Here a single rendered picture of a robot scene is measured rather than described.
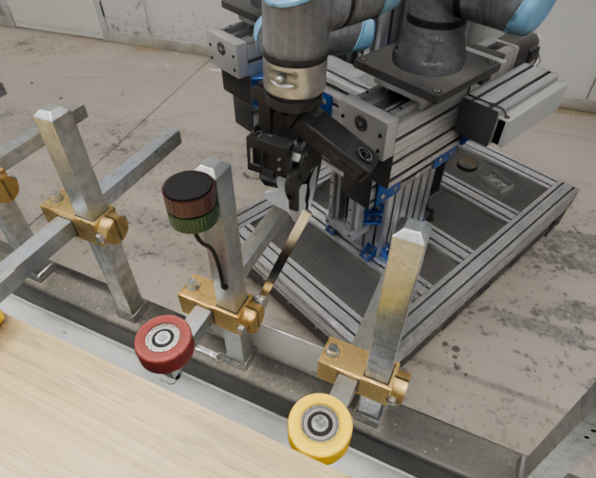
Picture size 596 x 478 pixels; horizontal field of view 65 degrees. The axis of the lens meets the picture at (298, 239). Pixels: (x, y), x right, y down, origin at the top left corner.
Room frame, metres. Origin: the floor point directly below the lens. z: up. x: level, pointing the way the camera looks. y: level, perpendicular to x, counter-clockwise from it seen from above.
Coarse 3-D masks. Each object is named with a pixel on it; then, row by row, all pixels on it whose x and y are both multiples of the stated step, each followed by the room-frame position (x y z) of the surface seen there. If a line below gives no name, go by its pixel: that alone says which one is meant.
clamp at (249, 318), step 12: (192, 276) 0.52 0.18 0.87; (204, 288) 0.49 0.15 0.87; (180, 300) 0.48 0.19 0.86; (192, 300) 0.47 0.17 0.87; (204, 300) 0.47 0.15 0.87; (252, 300) 0.47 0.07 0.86; (216, 312) 0.45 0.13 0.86; (228, 312) 0.44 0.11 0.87; (240, 312) 0.44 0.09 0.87; (252, 312) 0.44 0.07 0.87; (264, 312) 0.46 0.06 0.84; (216, 324) 0.45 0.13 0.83; (228, 324) 0.44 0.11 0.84; (240, 324) 0.43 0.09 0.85; (252, 324) 0.43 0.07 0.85
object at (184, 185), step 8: (176, 176) 0.44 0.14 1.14; (184, 176) 0.44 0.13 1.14; (192, 176) 0.44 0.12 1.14; (200, 176) 0.44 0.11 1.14; (208, 176) 0.44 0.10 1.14; (168, 184) 0.42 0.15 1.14; (176, 184) 0.42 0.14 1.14; (184, 184) 0.42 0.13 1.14; (192, 184) 0.42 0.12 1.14; (200, 184) 0.42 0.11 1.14; (208, 184) 0.42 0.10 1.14; (168, 192) 0.41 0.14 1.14; (176, 192) 0.41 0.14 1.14; (184, 192) 0.41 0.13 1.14; (192, 192) 0.41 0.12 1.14; (200, 192) 0.41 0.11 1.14; (208, 192) 0.41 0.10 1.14; (184, 200) 0.39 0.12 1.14; (192, 200) 0.40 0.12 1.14; (216, 224) 0.44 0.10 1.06; (200, 240) 0.42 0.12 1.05; (216, 256) 0.44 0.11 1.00; (216, 264) 0.44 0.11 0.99; (224, 288) 0.44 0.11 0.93
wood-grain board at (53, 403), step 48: (0, 336) 0.38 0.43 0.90; (48, 336) 0.38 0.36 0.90; (0, 384) 0.30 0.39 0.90; (48, 384) 0.30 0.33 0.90; (96, 384) 0.30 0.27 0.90; (144, 384) 0.30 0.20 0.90; (0, 432) 0.24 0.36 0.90; (48, 432) 0.24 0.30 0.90; (96, 432) 0.24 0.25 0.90; (144, 432) 0.24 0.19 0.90; (192, 432) 0.24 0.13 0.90; (240, 432) 0.24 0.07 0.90
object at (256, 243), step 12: (264, 216) 0.68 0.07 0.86; (276, 216) 0.68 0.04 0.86; (288, 216) 0.71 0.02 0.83; (264, 228) 0.65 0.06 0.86; (276, 228) 0.66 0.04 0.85; (252, 240) 0.61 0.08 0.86; (264, 240) 0.62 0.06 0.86; (252, 252) 0.58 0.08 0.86; (252, 264) 0.57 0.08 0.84; (192, 312) 0.45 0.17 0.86; (204, 312) 0.45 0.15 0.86; (192, 324) 0.43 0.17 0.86; (204, 324) 0.43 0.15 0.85
